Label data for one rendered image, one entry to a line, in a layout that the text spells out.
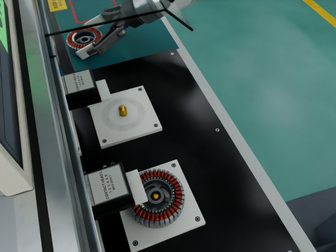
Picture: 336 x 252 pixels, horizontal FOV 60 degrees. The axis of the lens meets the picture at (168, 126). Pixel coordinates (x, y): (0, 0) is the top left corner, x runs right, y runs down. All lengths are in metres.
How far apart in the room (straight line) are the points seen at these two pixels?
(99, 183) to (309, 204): 1.23
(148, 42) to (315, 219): 1.09
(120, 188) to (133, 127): 0.26
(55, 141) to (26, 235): 0.09
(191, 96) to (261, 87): 1.22
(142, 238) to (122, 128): 0.26
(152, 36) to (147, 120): 0.37
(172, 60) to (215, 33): 1.46
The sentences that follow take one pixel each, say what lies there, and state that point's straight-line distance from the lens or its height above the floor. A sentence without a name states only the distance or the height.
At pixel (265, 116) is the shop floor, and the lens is 1.80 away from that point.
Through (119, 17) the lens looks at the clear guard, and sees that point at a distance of 0.52.
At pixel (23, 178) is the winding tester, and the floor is 1.14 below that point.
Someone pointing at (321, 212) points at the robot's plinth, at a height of 0.02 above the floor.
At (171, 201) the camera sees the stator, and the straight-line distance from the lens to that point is 0.57.
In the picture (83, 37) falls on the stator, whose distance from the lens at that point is 0.98.
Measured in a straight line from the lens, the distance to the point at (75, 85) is 0.62.
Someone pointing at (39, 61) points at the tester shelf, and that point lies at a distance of 0.38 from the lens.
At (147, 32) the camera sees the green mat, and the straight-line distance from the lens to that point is 1.02.
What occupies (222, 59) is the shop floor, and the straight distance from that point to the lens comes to 2.09.
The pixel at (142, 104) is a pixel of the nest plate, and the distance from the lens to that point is 0.74.
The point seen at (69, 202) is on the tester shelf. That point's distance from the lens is 0.26.
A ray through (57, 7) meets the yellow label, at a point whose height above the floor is 1.07.
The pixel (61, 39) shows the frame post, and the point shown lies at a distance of 0.77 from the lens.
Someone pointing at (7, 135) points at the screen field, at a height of 1.16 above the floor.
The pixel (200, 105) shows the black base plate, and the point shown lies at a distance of 0.76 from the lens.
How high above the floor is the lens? 1.34
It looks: 54 degrees down
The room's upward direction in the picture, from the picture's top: straight up
